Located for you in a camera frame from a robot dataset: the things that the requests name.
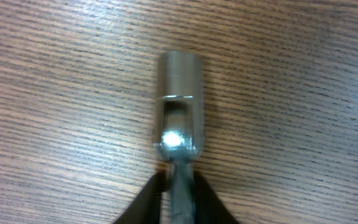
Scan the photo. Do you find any small silver wrench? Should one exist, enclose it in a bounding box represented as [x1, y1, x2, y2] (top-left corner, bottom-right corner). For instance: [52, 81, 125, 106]
[153, 50, 204, 223]

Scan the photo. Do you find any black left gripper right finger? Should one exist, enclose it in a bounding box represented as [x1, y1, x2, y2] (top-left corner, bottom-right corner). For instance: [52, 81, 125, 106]
[193, 171, 239, 224]

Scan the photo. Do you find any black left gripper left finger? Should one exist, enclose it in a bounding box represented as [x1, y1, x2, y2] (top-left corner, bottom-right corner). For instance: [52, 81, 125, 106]
[114, 172, 166, 224]

